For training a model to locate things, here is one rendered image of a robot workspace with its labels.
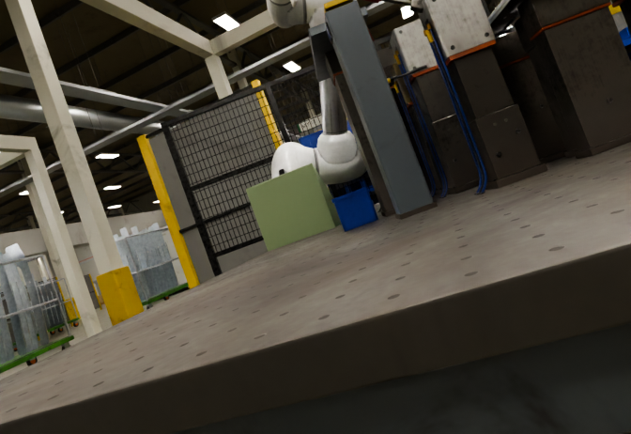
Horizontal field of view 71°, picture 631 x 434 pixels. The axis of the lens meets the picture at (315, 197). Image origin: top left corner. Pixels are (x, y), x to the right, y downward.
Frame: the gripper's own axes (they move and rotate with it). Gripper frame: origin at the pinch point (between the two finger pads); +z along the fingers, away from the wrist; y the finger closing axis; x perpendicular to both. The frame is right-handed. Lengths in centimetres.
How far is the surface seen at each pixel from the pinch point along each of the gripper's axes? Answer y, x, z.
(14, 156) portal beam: -322, 669, -192
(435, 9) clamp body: 7.3, -30.2, 22.6
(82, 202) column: -276, 758, -103
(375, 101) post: -3.9, -17.5, 32.3
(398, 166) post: -4.1, -17.8, 46.0
